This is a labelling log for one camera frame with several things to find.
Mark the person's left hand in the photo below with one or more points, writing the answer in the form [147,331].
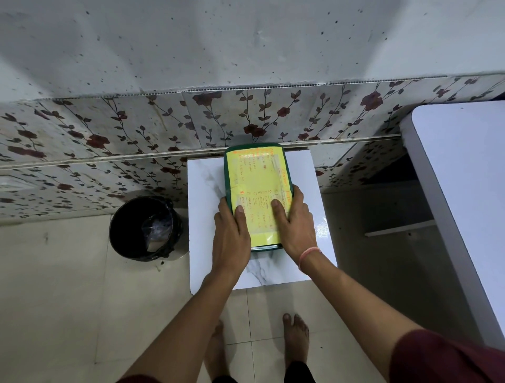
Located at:
[231,246]

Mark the person's right hand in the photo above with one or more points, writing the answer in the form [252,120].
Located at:
[298,232]

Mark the person's right thumb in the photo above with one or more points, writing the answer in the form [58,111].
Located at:
[278,213]

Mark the person's left thumb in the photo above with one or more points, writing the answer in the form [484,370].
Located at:
[241,219]

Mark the yellow paper sheet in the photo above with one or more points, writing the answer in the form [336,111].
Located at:
[256,181]

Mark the green plastic tray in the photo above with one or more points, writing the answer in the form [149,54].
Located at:
[229,173]

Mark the person's left forearm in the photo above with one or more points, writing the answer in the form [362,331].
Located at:
[189,335]

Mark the person's right forearm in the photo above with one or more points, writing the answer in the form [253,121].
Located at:
[355,311]

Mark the pink wristband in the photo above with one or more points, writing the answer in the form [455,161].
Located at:
[308,252]

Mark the clear plastic wrapper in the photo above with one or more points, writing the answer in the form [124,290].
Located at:
[156,232]

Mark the black waste bin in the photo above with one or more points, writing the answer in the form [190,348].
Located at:
[130,232]

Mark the white shelf board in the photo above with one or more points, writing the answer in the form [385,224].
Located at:
[398,229]

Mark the person's right foot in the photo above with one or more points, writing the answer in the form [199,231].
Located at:
[296,339]

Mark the person's foot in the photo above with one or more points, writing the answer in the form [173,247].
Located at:
[296,339]
[217,351]

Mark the person's left foot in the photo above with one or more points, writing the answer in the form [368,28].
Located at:
[217,351]

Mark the white table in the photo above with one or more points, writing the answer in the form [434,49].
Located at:
[461,189]

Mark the maroon shirt sleeve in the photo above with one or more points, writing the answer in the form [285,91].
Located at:
[446,359]

